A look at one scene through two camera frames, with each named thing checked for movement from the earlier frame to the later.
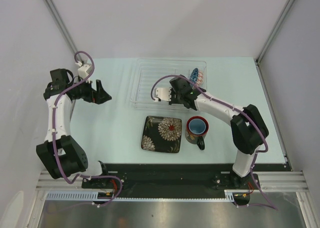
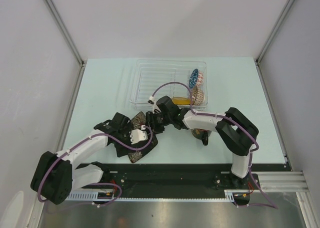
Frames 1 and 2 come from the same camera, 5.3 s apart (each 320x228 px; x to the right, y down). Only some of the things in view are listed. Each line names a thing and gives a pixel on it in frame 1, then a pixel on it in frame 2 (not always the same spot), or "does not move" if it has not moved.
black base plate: [139, 181] does not move
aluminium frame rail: [282, 181] does not move
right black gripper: [173, 101] to [150, 119]
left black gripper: [98, 96] to [121, 150]
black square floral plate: [162, 134] to [138, 120]
